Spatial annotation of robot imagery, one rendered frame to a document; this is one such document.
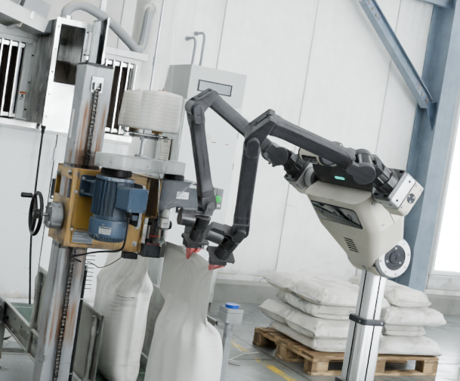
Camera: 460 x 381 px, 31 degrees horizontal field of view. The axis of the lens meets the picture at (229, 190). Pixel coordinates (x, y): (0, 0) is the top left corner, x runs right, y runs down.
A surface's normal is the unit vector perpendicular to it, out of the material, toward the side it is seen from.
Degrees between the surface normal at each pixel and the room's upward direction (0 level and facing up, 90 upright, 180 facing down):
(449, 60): 90
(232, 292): 90
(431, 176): 90
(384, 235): 115
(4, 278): 91
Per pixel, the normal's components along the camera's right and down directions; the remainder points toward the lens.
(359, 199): -0.45, -0.83
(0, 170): 0.46, 0.12
